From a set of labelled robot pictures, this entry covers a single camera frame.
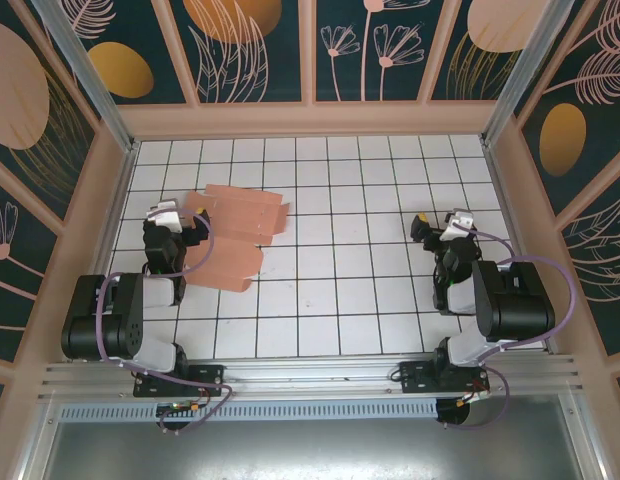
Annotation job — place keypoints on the pink cardboard box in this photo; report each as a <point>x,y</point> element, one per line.
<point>235,210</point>

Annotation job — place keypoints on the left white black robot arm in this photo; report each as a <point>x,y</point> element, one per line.
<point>115,320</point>

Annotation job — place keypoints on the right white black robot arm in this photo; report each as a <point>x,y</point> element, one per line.
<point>515,300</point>

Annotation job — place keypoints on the yellow power connector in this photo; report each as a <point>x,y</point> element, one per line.
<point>462,401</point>
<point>195,409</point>

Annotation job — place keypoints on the grey metal panel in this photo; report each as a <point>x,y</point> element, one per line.
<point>310,452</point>

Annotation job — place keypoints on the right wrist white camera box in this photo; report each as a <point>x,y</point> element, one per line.
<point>459,222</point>

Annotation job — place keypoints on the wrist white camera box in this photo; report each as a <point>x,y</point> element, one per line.
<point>459,222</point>
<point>165,216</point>

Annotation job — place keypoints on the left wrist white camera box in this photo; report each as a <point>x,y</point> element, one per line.
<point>165,216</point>

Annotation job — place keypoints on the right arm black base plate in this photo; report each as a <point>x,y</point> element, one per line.
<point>415,375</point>

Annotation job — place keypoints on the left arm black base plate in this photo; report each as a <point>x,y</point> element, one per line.
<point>210,376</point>

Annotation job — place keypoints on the aluminium frame post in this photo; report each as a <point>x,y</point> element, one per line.
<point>97,92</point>
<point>527,65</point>

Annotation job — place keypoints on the aluminium mounting rail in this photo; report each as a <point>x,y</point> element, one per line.
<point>310,372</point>

